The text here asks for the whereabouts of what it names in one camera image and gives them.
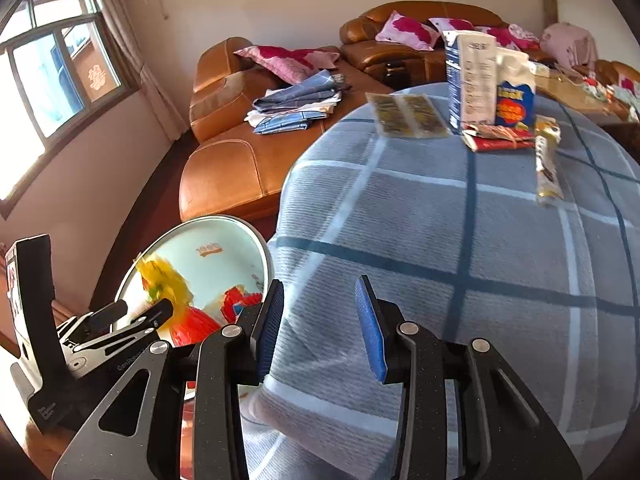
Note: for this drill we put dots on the red and blue wrapper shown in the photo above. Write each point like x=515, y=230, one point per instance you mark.
x=240, y=305

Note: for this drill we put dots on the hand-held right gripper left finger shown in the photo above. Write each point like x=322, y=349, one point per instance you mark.
x=270, y=330

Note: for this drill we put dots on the pale pink cloth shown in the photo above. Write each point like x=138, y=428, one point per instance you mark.
x=570, y=42

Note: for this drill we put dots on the yellow crinkled wrapper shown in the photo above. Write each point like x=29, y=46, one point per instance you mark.
x=162, y=280

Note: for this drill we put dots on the stack of folded blue cloths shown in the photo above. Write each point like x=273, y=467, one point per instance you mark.
x=295, y=105

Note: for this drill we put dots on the blue plaid blanket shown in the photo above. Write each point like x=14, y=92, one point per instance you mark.
x=450, y=235

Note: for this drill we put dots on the blue and white carton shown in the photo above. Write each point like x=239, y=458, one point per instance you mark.
x=470, y=80

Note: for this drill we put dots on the clear packet dark contents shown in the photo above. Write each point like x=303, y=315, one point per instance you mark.
x=405, y=115

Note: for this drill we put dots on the red foil packet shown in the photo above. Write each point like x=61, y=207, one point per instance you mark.
x=495, y=142

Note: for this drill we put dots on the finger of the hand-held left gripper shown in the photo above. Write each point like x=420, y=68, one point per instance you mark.
x=135, y=324
x=107, y=314

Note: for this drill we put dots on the brown armchair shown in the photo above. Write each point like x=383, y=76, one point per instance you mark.
x=620, y=72

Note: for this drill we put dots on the beige curtain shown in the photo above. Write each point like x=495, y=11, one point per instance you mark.
x=145, y=75

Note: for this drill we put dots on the white blue snack bag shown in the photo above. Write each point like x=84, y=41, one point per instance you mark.
x=515, y=105

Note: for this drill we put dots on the window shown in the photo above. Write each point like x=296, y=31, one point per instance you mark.
x=50, y=85

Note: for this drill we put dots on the pink floral pillow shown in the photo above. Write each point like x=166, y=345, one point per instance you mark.
x=405, y=30
x=515, y=37
x=280, y=60
x=452, y=25

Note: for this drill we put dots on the orange leather chaise sofa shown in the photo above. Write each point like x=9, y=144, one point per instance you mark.
x=225, y=170

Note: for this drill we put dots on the brown leather sofa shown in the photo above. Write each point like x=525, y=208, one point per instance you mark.
x=370, y=35

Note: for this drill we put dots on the pile of assorted wrappers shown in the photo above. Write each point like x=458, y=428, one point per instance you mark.
x=612, y=97

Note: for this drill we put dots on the gold stick packet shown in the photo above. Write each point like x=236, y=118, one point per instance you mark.
x=547, y=170

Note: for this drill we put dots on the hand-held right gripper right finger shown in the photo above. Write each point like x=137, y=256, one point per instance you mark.
x=370, y=330

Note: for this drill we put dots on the wooden plank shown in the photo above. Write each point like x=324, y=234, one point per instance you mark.
x=550, y=7

